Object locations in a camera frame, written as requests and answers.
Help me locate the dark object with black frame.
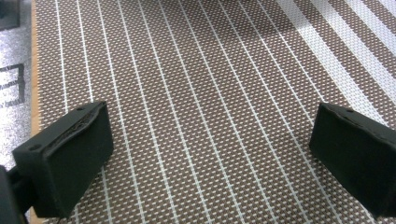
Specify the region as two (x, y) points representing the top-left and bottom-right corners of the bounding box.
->
(0, 0), (21, 32)

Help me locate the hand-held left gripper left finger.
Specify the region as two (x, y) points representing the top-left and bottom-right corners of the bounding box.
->
(11, 100), (115, 219)

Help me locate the brown striped woven placemat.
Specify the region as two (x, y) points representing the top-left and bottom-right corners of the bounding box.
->
(31, 0), (396, 224)

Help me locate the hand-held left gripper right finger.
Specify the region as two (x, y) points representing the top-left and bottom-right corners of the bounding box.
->
(308, 103), (396, 218)

